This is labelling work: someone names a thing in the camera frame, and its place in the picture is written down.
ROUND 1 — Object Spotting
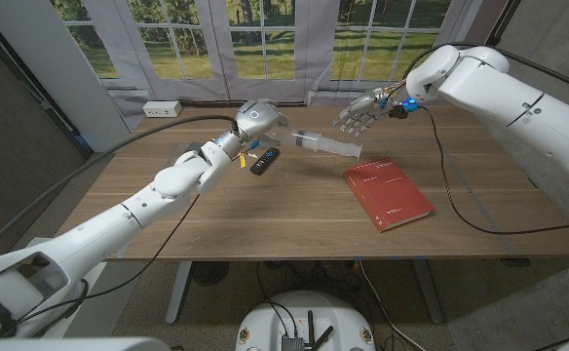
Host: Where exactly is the black floor cable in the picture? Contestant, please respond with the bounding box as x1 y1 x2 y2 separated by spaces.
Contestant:
255 261 299 337

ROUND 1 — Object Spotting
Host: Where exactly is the red notebook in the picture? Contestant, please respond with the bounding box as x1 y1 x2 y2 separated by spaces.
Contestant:
343 156 436 234

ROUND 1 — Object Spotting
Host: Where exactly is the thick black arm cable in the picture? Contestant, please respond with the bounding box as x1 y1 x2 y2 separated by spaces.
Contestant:
0 114 241 265
400 42 569 98

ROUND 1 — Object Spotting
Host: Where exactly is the white table leg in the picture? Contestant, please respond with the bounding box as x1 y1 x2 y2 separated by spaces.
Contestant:
165 260 193 327
410 258 444 326

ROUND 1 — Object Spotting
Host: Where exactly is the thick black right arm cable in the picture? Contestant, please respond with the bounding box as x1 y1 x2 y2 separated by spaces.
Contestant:
400 42 569 98

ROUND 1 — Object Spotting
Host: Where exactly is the printed window backdrop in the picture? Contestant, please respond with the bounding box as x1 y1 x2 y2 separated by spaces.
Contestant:
50 0 510 131

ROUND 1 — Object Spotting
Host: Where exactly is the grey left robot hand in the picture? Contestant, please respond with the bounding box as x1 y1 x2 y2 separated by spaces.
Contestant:
213 97 290 158

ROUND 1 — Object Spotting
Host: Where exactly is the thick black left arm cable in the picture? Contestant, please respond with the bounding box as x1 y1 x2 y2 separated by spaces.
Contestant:
0 114 241 265

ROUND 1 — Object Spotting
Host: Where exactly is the black backdrop stand pole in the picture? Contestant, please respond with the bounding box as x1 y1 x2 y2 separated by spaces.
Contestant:
483 0 522 48

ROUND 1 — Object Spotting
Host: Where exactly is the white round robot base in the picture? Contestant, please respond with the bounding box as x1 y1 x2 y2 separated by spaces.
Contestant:
235 291 377 351

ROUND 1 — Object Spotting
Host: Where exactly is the white power strip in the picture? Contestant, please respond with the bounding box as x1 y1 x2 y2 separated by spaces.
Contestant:
142 100 183 119

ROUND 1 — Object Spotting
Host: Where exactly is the white pillar panel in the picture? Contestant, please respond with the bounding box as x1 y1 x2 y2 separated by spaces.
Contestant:
0 0 133 154

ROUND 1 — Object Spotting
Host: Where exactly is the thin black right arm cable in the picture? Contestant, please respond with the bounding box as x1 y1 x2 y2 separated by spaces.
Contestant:
418 105 569 236

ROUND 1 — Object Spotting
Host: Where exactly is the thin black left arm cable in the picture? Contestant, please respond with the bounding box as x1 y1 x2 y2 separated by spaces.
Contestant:
1 192 203 338

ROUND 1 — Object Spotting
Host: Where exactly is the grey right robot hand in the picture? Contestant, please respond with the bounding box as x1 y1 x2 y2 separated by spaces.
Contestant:
331 87 411 139

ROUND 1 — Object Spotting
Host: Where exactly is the black round floor foot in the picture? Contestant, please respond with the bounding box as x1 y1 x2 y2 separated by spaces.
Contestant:
190 261 231 288

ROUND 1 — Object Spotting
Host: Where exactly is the white floor cable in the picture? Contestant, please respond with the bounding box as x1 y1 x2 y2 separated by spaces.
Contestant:
357 260 430 351

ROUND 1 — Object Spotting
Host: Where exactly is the grey radio box with antennas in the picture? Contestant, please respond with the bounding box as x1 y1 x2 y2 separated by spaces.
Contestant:
281 309 335 351

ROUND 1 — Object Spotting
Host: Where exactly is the large clear plastic syringe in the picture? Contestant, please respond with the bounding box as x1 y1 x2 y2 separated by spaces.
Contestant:
264 125 364 161

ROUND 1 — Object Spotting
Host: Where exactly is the black TV remote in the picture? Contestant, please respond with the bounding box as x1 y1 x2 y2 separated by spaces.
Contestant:
249 146 281 176

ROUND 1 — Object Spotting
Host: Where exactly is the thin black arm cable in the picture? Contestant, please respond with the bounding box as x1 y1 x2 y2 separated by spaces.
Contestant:
1 192 203 338
418 105 569 236

